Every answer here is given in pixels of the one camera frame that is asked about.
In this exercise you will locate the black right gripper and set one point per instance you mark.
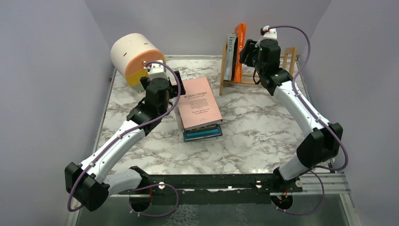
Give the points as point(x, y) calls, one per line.
point(249, 48)

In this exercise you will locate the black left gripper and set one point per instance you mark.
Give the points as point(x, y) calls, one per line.
point(174, 89)

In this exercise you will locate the grey ianra book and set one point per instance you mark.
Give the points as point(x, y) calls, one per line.
point(231, 37)

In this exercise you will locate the orange Good Morning book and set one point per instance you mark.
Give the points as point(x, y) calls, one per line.
point(240, 32)

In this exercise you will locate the wooden book rack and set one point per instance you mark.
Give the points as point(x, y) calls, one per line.
point(289, 56)

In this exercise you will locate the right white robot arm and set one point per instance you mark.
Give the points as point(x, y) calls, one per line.
point(321, 138)

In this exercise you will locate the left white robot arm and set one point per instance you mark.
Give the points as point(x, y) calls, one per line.
point(88, 183)

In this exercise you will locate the middle books in stack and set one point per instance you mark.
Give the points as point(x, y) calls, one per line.
point(198, 119)

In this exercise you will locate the pink Warm Chord book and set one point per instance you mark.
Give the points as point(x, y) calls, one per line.
point(198, 93)

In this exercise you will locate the teal bottom book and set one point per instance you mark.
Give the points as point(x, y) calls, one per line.
point(203, 135)

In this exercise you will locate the cream orange cylinder container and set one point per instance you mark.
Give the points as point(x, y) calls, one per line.
point(130, 53)

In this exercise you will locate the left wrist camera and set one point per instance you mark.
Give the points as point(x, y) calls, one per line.
point(157, 70)

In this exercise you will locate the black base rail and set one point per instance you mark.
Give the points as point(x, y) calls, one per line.
point(210, 189)

